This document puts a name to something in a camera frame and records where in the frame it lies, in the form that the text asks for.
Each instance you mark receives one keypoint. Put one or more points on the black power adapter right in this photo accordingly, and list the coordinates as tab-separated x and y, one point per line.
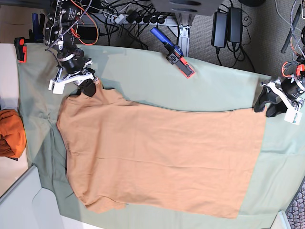
234	25

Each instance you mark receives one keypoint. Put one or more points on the blue clamp at middle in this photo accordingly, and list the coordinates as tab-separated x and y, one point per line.
175	55

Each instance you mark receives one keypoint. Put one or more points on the blue clamp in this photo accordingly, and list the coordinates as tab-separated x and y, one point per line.
175	55
35	36

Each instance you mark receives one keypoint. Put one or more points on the light orange T-shirt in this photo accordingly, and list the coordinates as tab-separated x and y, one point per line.
121	152

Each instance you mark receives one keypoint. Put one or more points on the aluminium frame post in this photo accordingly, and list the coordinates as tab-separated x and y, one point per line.
184	22

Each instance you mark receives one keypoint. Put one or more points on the blue clamp at left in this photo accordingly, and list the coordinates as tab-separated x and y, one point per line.
35	36

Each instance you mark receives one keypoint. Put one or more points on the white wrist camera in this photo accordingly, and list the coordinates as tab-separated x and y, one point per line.
56	87
293	116

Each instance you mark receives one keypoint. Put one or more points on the dark orange cloth pile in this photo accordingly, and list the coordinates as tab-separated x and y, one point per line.
12	134

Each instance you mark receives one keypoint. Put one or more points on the grey plastic bin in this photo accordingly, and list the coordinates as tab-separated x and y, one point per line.
27	205

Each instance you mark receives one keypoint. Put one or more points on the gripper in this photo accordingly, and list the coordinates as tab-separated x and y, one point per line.
282	95
77	70

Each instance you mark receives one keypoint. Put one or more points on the black power adapter left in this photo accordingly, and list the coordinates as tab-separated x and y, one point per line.
219	30

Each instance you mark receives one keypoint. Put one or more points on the black power adapter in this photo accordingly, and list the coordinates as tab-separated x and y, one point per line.
219	30
234	25

